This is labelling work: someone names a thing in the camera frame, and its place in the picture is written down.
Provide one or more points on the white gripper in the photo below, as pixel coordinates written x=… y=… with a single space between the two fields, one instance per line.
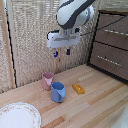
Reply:
x=63 y=40

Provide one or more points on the dark wooden drawer cabinet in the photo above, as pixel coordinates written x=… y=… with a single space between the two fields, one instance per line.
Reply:
x=94 y=50

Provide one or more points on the pink mug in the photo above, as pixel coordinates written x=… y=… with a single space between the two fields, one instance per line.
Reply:
x=47 y=81

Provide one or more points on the blue mug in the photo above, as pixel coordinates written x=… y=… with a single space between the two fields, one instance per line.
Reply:
x=57 y=91

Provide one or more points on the orange butter block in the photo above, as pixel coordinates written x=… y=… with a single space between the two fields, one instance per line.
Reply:
x=78 y=88

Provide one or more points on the white floral rim plate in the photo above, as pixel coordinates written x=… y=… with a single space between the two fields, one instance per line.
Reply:
x=18 y=116

